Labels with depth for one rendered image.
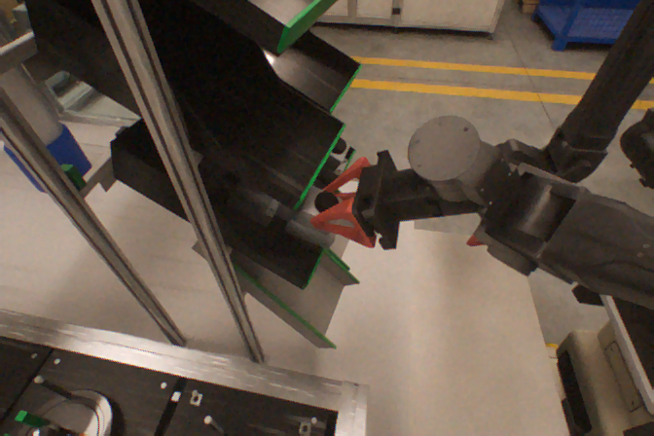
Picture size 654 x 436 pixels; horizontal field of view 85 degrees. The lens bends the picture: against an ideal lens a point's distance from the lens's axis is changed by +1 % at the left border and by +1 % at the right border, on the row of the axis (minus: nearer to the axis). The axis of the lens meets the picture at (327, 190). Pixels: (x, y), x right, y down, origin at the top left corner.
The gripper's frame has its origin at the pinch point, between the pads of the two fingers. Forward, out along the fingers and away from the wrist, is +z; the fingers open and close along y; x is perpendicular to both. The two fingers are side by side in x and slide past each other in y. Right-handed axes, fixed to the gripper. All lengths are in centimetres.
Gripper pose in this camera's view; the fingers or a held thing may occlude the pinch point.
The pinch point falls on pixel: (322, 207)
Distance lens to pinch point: 44.7
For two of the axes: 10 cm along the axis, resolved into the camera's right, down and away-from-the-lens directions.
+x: 4.5, 6.8, 5.7
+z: -8.6, 1.6, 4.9
